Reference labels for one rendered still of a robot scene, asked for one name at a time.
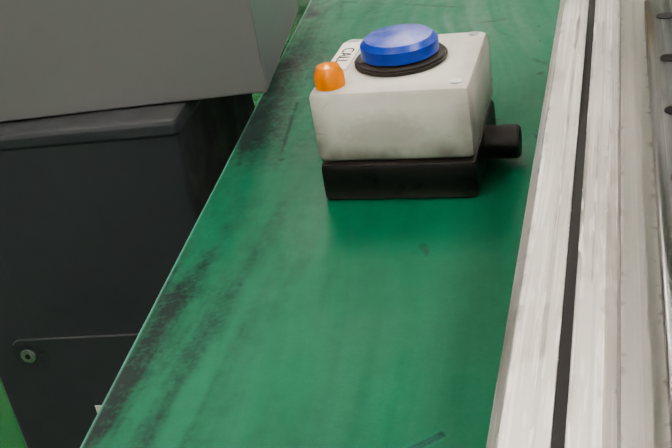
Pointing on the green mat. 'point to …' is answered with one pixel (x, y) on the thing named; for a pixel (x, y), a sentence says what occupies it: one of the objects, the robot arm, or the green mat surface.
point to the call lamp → (329, 76)
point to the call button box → (412, 124)
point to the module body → (595, 230)
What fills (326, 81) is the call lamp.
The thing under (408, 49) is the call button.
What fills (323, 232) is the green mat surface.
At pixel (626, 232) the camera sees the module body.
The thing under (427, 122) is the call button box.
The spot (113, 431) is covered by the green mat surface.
